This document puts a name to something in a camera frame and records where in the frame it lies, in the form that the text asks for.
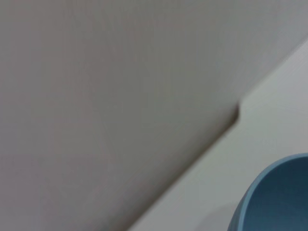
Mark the blue bowl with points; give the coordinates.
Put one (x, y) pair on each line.
(279, 197)

